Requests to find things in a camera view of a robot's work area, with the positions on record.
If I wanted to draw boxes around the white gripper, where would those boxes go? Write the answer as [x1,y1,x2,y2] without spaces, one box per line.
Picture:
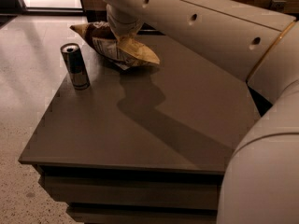
[107,4,144,38]

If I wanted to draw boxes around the brown chip bag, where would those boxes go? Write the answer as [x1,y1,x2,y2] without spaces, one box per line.
[70,21,160,70]

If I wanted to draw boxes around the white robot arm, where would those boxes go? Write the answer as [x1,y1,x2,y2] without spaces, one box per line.
[103,0,299,224]

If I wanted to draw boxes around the redbull can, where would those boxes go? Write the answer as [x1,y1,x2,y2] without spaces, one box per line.
[60,43,90,91]

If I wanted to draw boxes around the grey drawer cabinet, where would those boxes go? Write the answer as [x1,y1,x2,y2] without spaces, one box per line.
[20,35,259,224]

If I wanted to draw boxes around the window frame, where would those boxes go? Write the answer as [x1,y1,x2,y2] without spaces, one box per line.
[0,0,85,17]

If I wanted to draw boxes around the right grey metal bracket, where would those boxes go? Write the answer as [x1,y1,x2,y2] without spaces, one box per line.
[269,0,286,12]

